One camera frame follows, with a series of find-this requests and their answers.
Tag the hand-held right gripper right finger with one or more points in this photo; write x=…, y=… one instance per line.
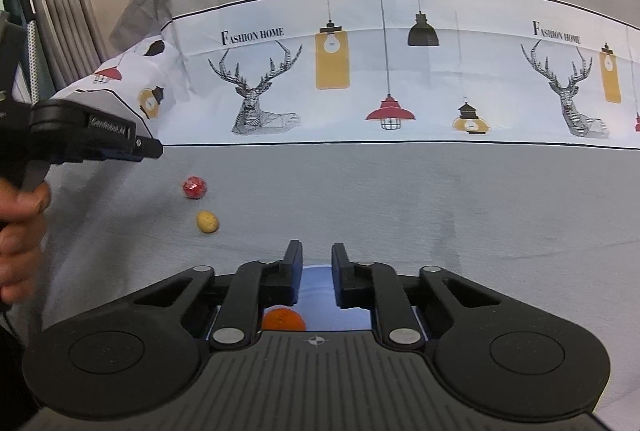
x=336, y=281

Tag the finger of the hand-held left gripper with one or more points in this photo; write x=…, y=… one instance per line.
x=150, y=147
x=115, y=156

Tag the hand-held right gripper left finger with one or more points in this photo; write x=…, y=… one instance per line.
x=296, y=278

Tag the blue plate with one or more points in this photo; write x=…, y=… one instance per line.
x=320, y=301

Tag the orange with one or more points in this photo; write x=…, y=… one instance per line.
x=282, y=321

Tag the person's left hand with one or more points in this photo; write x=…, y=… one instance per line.
x=22, y=236

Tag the red wrapped ball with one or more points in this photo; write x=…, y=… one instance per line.
x=194, y=188

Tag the small yellow fruit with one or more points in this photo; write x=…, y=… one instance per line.
x=207, y=222

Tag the grey printed bed sheet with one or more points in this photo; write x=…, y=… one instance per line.
x=450, y=211

